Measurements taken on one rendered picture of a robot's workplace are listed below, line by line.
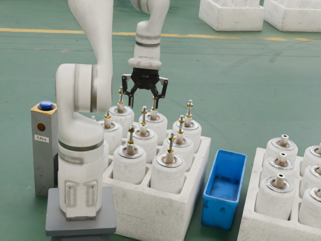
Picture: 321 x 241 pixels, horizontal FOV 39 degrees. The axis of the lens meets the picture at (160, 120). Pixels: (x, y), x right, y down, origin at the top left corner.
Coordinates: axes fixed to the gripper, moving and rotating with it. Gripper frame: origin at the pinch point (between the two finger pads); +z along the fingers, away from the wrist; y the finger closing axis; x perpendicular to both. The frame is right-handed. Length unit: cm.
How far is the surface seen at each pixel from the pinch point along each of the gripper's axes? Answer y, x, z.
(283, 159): -42.2, 9.9, 8.5
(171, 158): -9.8, 14.8, 8.8
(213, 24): -36, -224, 30
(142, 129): -0.2, 0.9, 8.2
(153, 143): -4.2, 2.6, 11.5
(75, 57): 50, -129, 34
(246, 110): -46, -79, 34
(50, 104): 28.0, 1.5, 2.1
